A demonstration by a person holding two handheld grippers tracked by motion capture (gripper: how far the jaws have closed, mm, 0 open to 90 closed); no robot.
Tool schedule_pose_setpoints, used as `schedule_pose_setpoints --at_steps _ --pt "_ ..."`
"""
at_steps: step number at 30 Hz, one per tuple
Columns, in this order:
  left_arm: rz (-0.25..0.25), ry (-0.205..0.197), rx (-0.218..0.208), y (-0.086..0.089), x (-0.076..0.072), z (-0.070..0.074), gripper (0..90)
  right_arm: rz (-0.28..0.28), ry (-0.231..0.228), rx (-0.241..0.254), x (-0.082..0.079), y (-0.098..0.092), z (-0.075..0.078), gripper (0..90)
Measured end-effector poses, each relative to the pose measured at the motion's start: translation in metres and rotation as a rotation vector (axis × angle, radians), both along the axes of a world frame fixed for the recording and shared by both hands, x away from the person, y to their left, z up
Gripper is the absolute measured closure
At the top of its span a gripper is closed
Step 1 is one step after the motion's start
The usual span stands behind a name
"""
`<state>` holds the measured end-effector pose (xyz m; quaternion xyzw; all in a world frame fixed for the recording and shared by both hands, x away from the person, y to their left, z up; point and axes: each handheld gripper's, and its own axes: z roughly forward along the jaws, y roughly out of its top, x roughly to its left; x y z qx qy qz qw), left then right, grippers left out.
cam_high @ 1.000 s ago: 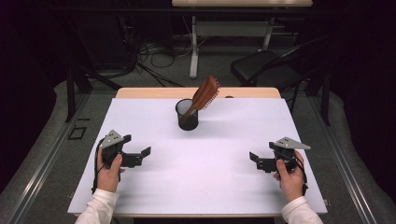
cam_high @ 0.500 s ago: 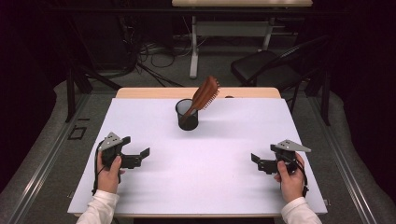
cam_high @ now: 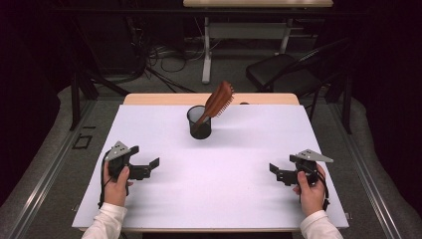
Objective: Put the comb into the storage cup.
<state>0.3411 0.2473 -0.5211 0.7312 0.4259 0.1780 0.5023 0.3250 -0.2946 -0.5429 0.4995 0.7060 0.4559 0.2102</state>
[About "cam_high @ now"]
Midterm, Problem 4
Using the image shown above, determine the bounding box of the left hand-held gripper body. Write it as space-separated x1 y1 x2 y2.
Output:
104 140 152 182

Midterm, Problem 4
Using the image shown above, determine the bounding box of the brown wooden hairbrush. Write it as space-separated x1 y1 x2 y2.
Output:
192 80 236 132

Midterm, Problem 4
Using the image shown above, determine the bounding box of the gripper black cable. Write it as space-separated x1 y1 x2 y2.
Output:
316 168 331 212
98 150 112 210

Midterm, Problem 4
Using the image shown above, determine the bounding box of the light wooden table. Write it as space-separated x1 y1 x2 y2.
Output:
79 93 301 233

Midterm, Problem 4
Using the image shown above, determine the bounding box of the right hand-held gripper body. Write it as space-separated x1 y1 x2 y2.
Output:
276 148 334 187

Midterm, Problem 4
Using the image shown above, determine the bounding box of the black mesh pen holder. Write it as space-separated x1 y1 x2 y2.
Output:
186 105 213 140

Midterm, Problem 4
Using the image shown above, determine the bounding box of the black metal stand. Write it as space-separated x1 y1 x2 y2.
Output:
69 19 131 132

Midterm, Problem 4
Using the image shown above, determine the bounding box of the white table mat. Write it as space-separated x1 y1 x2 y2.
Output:
72 104 350 230

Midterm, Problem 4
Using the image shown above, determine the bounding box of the person's left hand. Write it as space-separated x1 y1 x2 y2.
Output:
103 161 134 207

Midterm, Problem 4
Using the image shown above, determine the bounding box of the person's right hand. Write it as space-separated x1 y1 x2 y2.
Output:
293 163 328 218

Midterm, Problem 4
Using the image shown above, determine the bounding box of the black folding chair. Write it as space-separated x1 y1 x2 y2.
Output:
245 37 352 122

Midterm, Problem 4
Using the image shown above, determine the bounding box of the bundle of floor cables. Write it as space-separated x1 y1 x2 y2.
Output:
124 14 207 95

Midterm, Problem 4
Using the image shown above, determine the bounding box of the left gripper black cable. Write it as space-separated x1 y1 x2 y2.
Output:
98 150 112 210

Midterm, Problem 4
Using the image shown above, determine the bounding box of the metal floor rail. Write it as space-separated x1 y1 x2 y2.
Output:
326 99 403 239
3 99 98 239

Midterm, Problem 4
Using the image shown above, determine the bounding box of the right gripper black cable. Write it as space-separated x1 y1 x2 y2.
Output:
316 168 331 212

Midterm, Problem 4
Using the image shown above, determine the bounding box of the white-framed desk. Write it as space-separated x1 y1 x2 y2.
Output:
182 0 334 85

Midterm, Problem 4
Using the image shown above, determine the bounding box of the dark curtain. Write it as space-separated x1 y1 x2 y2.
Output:
0 0 73 208
351 0 422 212

